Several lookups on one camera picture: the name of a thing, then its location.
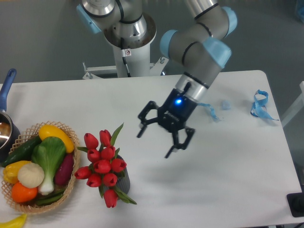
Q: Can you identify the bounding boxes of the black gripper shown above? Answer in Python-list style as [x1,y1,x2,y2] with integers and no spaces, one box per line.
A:
[136,88,198,159]

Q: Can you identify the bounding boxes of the red tulip bouquet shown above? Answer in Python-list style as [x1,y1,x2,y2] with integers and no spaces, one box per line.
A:
[74,124,137,208]

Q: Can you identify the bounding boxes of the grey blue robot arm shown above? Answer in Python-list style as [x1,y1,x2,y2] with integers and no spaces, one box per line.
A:
[76,0,238,152]

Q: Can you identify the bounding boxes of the dark grey ribbed vase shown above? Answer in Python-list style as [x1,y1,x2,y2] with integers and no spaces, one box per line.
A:
[104,155,131,198]

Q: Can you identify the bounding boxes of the blue ribbon strip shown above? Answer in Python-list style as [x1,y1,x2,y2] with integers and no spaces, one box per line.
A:
[198,103,220,122]

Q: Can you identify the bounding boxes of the blue ribbon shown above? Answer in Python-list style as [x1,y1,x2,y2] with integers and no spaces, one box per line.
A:
[250,89,279,121]

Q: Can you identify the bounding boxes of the purple sweet potato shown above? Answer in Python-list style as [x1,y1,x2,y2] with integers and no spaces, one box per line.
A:
[55,153,74,186]

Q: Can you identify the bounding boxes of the yellow squash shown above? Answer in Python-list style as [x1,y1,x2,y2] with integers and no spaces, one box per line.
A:
[38,124,75,154]

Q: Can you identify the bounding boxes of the green bok choy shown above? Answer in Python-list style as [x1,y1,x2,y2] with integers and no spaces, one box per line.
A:
[31,136,66,195]

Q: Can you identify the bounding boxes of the woven wicker basket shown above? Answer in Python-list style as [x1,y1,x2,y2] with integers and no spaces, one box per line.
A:
[1,121,80,215]

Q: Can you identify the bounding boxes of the green bean pods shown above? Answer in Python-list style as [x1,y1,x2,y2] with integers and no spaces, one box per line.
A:
[35,189,65,206]

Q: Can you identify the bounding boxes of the black device at edge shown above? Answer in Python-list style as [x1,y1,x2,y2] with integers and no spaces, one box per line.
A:
[286,192,304,218]

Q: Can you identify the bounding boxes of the green cucumber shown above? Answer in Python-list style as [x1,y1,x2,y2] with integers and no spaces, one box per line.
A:
[0,136,41,168]

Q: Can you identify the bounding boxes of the white garlic bulb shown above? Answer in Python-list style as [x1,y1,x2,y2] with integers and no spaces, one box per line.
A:
[18,163,45,189]

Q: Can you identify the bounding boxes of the orange fruit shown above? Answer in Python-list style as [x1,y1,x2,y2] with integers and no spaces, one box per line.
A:
[11,182,38,203]

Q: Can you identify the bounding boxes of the yellow bell pepper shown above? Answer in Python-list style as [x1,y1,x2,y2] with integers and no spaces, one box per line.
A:
[3,161,31,184]

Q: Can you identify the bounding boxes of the yellow banana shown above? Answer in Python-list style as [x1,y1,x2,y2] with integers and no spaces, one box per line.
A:
[0,214,27,228]

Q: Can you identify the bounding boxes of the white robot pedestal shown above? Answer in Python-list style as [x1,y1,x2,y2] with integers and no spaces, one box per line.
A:
[83,13,169,79]

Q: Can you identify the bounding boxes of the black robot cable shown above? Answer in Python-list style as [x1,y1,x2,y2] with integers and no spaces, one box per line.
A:
[120,37,132,78]

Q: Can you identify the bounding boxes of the white frame at right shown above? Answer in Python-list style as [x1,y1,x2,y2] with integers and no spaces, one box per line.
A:
[281,81,304,128]

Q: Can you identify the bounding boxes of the blue handled saucepan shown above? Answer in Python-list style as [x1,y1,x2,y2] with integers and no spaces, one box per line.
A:
[0,68,20,162]

